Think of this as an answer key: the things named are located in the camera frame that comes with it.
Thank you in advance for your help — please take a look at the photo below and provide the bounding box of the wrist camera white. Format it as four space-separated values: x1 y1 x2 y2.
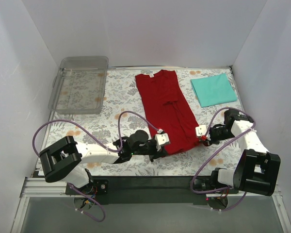
195 125 208 141
155 129 170 147

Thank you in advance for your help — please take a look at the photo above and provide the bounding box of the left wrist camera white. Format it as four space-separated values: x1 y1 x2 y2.
155 129 170 147

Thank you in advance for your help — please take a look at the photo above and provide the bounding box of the folded teal t shirt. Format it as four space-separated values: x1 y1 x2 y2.
191 73 237 107

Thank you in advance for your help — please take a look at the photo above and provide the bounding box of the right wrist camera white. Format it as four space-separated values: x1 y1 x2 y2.
195 125 208 141

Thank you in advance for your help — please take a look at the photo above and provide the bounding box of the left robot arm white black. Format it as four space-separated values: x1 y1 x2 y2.
39 130 170 188

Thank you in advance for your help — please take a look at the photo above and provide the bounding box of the red t shirt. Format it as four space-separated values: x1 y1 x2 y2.
135 70 199 155

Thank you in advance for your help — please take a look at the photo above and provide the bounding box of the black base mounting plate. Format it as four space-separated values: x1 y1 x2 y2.
65 176 230 204

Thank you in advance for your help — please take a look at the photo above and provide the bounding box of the clear plastic bin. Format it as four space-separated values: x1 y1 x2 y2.
48 56 109 115

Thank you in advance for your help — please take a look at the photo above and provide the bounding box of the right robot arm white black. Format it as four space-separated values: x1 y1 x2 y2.
204 108 281 196

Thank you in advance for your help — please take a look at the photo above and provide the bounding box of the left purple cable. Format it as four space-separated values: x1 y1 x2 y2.
32 111 164 223

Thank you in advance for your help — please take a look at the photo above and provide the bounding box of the aluminium frame rail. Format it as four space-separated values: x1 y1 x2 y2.
12 178 291 233

